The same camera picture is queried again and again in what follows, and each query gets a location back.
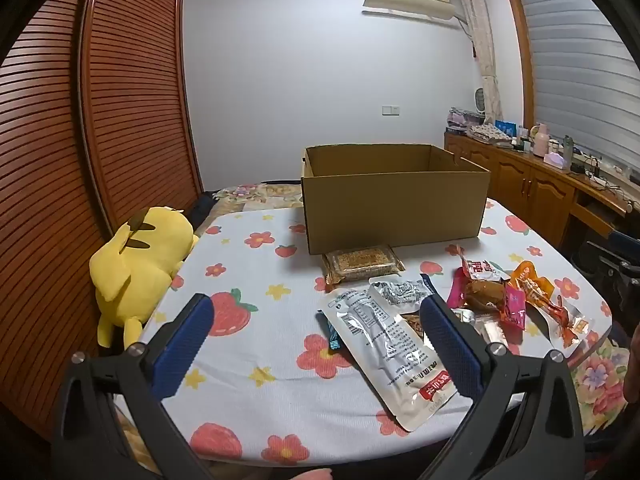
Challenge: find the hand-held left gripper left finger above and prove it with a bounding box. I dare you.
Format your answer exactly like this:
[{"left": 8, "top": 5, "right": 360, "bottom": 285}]
[{"left": 50, "top": 292, "right": 221, "bottom": 480}]

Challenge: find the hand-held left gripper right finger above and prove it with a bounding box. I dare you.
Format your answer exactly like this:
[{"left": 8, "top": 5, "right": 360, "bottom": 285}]
[{"left": 419, "top": 292, "right": 586, "bottom": 480}]

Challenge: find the white long snack packet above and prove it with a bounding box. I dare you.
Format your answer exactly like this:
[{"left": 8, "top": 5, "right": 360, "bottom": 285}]
[{"left": 316, "top": 284, "right": 457, "bottom": 433}]

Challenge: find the pink packet brown meat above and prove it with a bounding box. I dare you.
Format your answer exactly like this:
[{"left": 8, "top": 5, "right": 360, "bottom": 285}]
[{"left": 446, "top": 267, "right": 528, "bottom": 331}]

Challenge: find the silver foil packet grey print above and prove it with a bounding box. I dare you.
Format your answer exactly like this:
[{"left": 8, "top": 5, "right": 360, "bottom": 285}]
[{"left": 369, "top": 276, "right": 433, "bottom": 318}]

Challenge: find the red white snack packet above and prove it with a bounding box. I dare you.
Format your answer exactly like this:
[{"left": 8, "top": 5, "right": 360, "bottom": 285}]
[{"left": 457, "top": 245, "right": 508, "bottom": 281}]

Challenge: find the orange snack packet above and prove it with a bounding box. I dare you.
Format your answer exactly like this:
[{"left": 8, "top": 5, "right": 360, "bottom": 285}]
[{"left": 509, "top": 260, "right": 555, "bottom": 306}]

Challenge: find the sesame cake packet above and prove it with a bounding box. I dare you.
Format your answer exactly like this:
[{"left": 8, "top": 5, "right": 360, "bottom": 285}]
[{"left": 321, "top": 245, "right": 406, "bottom": 292}]

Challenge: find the brown cardboard box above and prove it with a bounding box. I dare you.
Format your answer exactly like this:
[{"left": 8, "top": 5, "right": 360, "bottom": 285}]
[{"left": 301, "top": 143, "right": 491, "bottom": 256}]

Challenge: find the small white pink packet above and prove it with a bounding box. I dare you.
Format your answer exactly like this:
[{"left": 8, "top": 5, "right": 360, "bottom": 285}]
[{"left": 472, "top": 312, "right": 511, "bottom": 348}]

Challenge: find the yellow plush toy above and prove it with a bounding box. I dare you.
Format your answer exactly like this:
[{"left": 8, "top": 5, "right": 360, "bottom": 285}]
[{"left": 90, "top": 205, "right": 198, "bottom": 348}]

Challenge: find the fruit print tablecloth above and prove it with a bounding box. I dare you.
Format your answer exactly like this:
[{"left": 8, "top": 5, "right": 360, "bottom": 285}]
[{"left": 135, "top": 197, "right": 613, "bottom": 466}]

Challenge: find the floral quilt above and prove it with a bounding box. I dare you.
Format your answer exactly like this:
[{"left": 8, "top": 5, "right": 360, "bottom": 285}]
[{"left": 192, "top": 181, "right": 630, "bottom": 436}]

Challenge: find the wooden cabinet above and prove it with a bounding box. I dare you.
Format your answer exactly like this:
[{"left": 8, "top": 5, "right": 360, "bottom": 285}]
[{"left": 444, "top": 130, "right": 640, "bottom": 261}]

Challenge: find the black chair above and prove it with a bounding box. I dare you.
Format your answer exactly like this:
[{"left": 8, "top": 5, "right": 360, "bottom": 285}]
[{"left": 580, "top": 227, "right": 640, "bottom": 311}]

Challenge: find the patterned folded cloth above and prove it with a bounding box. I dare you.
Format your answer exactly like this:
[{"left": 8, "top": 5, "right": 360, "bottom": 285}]
[{"left": 467, "top": 124, "right": 516, "bottom": 146}]

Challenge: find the pink thermos jug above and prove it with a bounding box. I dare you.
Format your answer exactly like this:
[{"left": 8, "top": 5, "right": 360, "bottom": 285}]
[{"left": 532, "top": 122, "right": 550, "bottom": 158}]

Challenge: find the purple folded cloth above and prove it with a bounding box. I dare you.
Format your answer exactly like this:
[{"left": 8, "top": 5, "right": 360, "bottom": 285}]
[{"left": 447, "top": 107, "right": 483, "bottom": 128}]

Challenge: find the power strip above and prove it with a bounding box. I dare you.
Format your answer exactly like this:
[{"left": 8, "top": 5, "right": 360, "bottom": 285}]
[{"left": 570, "top": 157, "right": 608, "bottom": 181}]

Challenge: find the wooden louvred wardrobe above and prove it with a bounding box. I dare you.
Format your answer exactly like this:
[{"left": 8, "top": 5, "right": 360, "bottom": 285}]
[{"left": 0, "top": 0, "right": 203, "bottom": 441}]

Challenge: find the patterned curtain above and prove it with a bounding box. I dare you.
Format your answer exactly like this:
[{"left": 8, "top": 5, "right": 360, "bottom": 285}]
[{"left": 455, "top": 0, "right": 503, "bottom": 123}]

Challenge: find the grey window blind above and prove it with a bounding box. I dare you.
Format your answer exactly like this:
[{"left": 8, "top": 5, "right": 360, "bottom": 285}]
[{"left": 515, "top": 0, "right": 640, "bottom": 176}]

